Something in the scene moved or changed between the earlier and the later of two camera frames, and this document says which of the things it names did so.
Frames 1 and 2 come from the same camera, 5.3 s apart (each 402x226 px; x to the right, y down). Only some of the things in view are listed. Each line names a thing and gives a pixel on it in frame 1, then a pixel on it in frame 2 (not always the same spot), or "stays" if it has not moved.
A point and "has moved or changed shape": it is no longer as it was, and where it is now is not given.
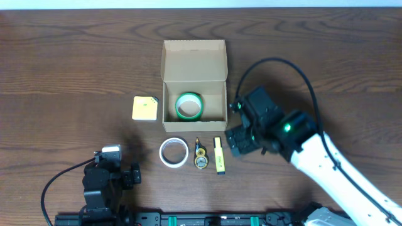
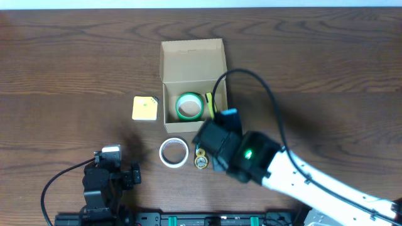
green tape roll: (189, 107) stays
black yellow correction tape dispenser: (201, 159) stays
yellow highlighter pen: (219, 155) has moved or changed shape
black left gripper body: (129, 178) stays
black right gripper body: (247, 139) → (220, 164)
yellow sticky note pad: (145, 108) stays
